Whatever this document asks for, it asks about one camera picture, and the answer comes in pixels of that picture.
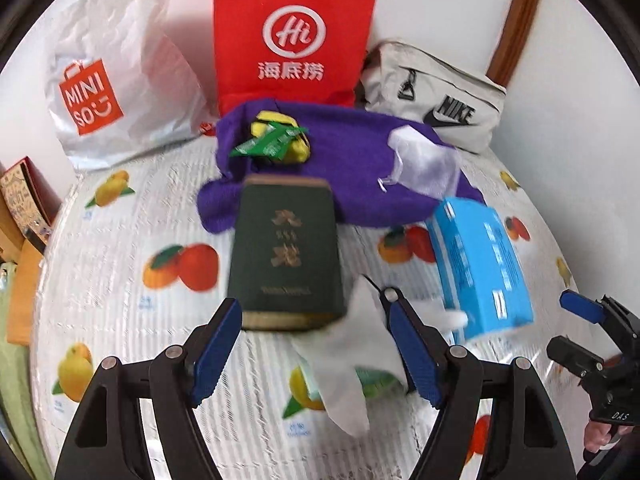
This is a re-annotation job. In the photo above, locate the blue tissue pack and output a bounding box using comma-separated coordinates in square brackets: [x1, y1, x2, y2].
[426, 197, 534, 344]

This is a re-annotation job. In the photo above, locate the white mesh drawstring pouch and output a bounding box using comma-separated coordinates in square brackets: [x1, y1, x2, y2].
[378, 126, 461, 200]

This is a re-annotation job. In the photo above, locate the green snack sachet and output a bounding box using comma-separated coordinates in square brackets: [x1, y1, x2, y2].
[230, 122, 307, 162]

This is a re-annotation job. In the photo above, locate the green tissue packet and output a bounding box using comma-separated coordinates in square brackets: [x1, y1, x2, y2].
[291, 365, 398, 402]

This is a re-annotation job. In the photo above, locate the right hand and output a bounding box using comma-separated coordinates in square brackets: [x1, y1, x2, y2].
[582, 420, 634, 454]

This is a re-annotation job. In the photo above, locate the wooden chair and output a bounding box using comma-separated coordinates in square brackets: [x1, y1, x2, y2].
[6, 240, 43, 347]

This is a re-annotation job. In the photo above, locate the beige Nike waist bag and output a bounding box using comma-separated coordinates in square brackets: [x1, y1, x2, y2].
[360, 40, 506, 154]

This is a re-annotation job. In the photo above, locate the dark green tea tin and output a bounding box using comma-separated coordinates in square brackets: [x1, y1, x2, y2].
[227, 174, 347, 332]

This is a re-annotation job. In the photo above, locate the purple towel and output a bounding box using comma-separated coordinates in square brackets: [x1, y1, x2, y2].
[196, 99, 455, 233]

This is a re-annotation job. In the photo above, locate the yellow black small pouch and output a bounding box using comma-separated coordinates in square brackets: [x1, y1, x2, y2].
[248, 110, 311, 165]

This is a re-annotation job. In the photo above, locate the white Miniso plastic bag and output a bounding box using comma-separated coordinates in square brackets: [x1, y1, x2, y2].
[46, 0, 206, 172]

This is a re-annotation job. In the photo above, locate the red Haidilao paper bag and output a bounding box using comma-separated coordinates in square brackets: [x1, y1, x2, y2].
[213, 0, 375, 114]

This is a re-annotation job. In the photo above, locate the brown wooden door frame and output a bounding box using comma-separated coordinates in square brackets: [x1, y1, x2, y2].
[486, 0, 540, 87]

